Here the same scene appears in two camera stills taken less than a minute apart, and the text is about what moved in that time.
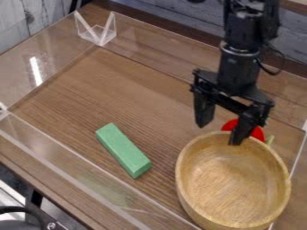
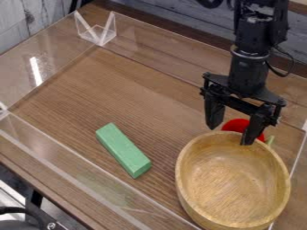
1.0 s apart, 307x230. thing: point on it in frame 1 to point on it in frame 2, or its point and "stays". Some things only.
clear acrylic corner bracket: (98, 34) stays
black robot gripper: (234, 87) to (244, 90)
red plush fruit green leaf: (258, 132) stays
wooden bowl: (232, 187) stays
